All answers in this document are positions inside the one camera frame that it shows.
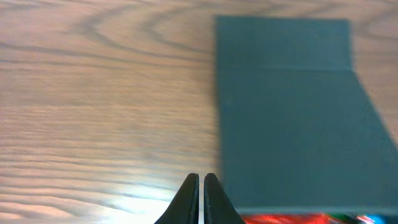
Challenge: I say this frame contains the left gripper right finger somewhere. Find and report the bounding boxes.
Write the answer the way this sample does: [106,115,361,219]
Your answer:
[204,173,245,224]

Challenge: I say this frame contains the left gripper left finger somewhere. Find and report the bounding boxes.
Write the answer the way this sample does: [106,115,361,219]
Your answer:
[155,173,199,224]

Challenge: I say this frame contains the red Hacks candy bag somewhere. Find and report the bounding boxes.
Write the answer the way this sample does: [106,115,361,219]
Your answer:
[242,214,330,224]

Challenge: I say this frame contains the blue Oreo cookie pack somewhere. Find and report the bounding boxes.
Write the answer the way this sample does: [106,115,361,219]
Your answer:
[356,215,387,224]

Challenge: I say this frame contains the green Haribo gummy bag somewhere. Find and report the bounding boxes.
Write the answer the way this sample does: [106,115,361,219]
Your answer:
[329,214,359,224]

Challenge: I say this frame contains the dark green open box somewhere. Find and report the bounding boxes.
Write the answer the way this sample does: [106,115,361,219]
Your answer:
[216,16,397,215]

